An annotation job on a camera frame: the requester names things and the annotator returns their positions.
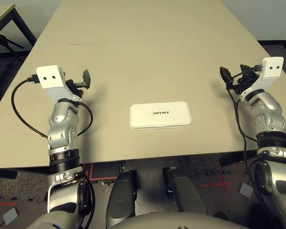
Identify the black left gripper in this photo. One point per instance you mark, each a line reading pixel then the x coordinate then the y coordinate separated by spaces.
pixel 76 87

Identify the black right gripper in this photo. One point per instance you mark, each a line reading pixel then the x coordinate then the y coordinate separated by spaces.
pixel 246 76

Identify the white plastic pencil case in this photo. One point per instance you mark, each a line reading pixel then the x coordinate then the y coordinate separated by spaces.
pixel 157 119

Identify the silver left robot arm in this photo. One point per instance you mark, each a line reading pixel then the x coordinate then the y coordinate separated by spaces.
pixel 62 119

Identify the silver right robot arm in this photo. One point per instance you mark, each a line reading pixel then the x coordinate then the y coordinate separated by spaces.
pixel 269 112

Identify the black table foot bar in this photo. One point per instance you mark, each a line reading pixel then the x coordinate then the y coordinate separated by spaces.
pixel 231 159

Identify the side table with black legs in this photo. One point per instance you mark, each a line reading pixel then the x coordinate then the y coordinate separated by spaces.
pixel 20 21

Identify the black tripod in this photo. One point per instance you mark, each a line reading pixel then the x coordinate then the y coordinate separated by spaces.
pixel 2 40

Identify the red tape lines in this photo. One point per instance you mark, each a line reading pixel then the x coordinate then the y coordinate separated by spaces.
pixel 91 171

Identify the grey square floor pad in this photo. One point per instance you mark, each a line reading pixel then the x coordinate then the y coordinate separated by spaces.
pixel 246 190
pixel 10 215

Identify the grey robot right leg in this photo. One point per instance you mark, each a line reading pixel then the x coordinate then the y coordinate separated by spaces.
pixel 187 193

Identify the grey robot leg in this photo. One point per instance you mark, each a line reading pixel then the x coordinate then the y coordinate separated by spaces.
pixel 121 200
pixel 187 193

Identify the grey robot left leg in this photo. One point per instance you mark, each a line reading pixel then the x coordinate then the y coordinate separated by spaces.
pixel 121 200

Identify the black shoe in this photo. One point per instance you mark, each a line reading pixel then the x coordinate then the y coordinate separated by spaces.
pixel 221 215

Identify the short red tape strip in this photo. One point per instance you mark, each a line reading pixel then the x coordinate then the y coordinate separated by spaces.
pixel 1 203

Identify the grey robot torso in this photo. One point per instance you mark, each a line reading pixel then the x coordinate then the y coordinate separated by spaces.
pixel 181 221

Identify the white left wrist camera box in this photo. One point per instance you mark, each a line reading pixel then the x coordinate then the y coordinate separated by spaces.
pixel 50 76

